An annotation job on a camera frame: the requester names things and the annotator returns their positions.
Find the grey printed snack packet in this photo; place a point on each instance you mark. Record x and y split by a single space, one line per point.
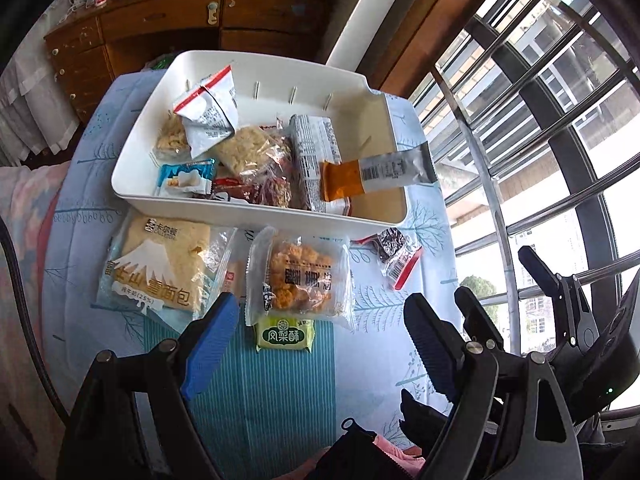
312 160

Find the teal striped mat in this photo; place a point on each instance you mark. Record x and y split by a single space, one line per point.
280 400

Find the small pale crisp packet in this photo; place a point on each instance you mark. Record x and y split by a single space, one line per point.
170 140

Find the white hanging cloth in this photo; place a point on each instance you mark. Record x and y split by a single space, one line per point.
35 110

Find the metal window grille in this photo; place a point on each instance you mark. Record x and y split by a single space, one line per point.
580 180

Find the white packet with red stripe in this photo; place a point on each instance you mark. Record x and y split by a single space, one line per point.
210 115

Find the orange and white oat packet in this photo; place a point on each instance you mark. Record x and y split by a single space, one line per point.
390 170

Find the white plastic bin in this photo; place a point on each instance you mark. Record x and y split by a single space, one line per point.
310 85

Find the dark candy packet red end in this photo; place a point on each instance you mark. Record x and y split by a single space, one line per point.
395 245

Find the clear walnut date packet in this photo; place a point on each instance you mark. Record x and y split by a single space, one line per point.
275 190

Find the white cabinet latch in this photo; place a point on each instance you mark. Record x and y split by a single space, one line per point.
213 12

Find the blue foil snack packet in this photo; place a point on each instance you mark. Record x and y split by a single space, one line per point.
175 177

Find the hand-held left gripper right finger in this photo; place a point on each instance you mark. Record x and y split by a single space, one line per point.
430 355

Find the dark cloth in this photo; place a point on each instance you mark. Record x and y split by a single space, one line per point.
360 450

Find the clear fried snack packet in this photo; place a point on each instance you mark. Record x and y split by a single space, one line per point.
300 280

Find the green pastry packet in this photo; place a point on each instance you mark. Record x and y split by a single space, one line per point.
285 336

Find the large bread packet mountain print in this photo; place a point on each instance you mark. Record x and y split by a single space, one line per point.
150 270

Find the blue tree print tablecloth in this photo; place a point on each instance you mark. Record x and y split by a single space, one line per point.
380 310

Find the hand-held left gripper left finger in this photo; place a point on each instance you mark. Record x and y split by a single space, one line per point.
210 345

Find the wooden cabinet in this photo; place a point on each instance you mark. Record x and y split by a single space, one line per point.
150 25

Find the pink patterned blanket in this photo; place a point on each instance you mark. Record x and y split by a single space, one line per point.
20 200

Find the clear yellow rice crisp packet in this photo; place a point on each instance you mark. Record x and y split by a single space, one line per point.
245 152

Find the small dark red packet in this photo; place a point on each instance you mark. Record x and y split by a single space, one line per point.
235 191

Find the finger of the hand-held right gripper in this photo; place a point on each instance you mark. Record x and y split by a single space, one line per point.
480 317
547 275

